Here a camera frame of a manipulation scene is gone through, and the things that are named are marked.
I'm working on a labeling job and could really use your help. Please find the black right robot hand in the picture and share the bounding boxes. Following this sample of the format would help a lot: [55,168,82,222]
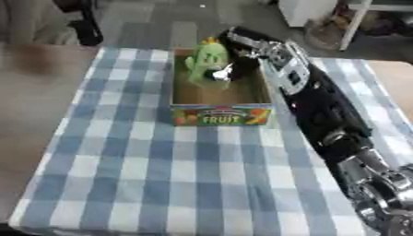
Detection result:
[211,26,281,83]

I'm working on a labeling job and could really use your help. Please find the green cactus soft toy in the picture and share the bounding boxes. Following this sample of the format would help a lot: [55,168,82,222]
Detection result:
[183,36,232,88]

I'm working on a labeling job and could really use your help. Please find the cardboard box with fruit print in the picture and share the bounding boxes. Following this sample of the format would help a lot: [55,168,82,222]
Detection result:
[168,47,275,127]

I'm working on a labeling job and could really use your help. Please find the white cabinet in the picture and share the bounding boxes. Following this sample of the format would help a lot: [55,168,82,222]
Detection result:
[276,0,339,29]

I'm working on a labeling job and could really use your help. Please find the black chair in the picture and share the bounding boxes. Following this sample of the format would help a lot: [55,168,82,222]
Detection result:
[52,0,105,47]

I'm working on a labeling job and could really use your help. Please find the white table frame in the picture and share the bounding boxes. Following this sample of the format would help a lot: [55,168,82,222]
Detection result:
[336,0,413,52]

